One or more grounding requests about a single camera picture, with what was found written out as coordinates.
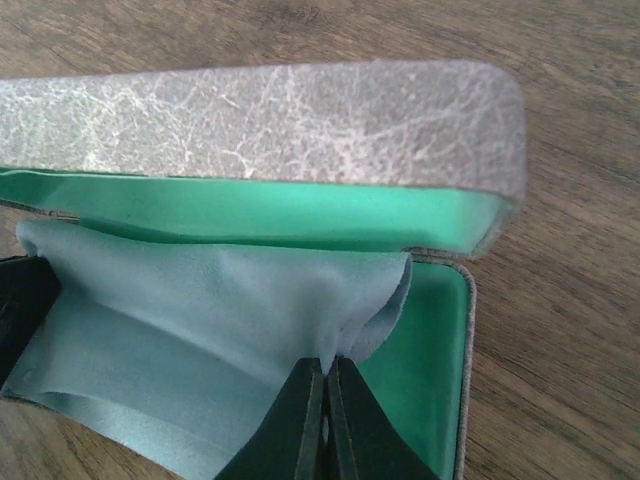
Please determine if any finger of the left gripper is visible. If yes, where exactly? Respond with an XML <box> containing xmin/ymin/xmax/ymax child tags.
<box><xmin>0</xmin><ymin>256</ymin><xmax>61</xmax><ymax>385</ymax></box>

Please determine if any light blue cleaning cloth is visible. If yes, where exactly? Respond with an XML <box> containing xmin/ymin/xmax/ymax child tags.
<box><xmin>3</xmin><ymin>220</ymin><xmax>412</xmax><ymax>479</ymax></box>

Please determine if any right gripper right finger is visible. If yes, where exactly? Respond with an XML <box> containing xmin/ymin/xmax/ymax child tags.
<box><xmin>327</xmin><ymin>357</ymin><xmax>437</xmax><ymax>480</ymax></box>

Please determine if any grey glasses case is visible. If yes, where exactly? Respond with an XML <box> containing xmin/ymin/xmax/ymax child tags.
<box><xmin>1</xmin><ymin>60</ymin><xmax>527</xmax><ymax>479</ymax></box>

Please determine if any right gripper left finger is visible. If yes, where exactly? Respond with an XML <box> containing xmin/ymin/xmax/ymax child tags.
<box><xmin>216</xmin><ymin>358</ymin><xmax>324</xmax><ymax>480</ymax></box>

